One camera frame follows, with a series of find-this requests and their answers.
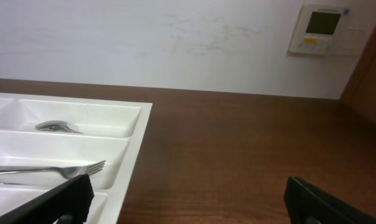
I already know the white wall control panel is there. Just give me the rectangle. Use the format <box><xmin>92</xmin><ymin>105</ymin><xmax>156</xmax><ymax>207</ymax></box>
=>
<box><xmin>288</xmin><ymin>4</ymin><xmax>367</xmax><ymax>57</ymax></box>

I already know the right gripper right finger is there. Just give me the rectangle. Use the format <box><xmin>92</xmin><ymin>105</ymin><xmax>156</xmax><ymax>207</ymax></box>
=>
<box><xmin>284</xmin><ymin>176</ymin><xmax>376</xmax><ymax>224</ymax></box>

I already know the large metal spoon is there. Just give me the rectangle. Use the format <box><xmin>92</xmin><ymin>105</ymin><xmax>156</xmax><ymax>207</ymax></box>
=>
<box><xmin>35</xmin><ymin>120</ymin><xmax>81</xmax><ymax>134</ymax></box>

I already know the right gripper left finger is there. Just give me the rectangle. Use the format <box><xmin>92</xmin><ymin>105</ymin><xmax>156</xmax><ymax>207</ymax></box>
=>
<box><xmin>0</xmin><ymin>174</ymin><xmax>94</xmax><ymax>224</ymax></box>

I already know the white plastic cutlery tray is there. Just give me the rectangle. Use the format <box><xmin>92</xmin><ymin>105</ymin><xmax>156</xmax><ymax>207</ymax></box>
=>
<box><xmin>0</xmin><ymin>93</ymin><xmax>152</xmax><ymax>223</ymax></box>

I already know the metal fork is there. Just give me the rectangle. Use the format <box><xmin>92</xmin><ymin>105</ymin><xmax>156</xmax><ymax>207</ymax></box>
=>
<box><xmin>0</xmin><ymin>161</ymin><xmax>106</xmax><ymax>179</ymax></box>

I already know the brown wooden side panel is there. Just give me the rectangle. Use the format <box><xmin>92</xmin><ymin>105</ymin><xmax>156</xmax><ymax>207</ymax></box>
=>
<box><xmin>340</xmin><ymin>26</ymin><xmax>376</xmax><ymax>125</ymax></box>

